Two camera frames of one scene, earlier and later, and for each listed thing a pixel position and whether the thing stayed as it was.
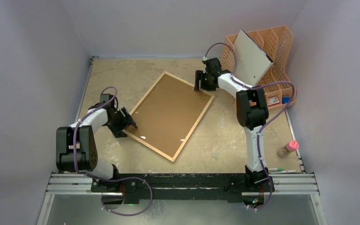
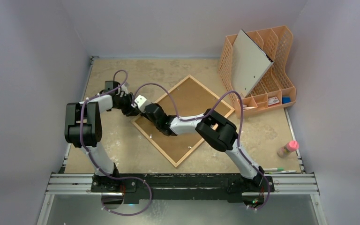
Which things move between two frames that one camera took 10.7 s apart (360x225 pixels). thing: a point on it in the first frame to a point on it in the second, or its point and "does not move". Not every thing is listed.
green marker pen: x=274 y=169 does not move
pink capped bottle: x=291 y=146 does not move
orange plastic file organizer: x=277 y=43 does not move
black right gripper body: x=200 y=78 to x=148 y=108
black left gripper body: x=119 y=123 to x=125 y=103
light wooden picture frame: x=135 y=133 to x=164 y=93
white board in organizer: x=251 y=62 does not move
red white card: x=273 y=101 does not move
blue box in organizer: x=286 y=100 does not move
